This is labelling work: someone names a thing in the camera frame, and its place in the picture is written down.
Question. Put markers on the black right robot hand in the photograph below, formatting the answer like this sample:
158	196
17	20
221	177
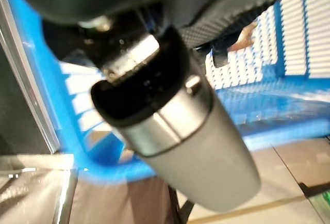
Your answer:
180	131

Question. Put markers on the blue plastic mesh basket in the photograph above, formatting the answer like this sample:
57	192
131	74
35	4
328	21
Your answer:
257	110

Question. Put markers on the black side shelf unit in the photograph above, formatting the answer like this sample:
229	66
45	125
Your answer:
15	105

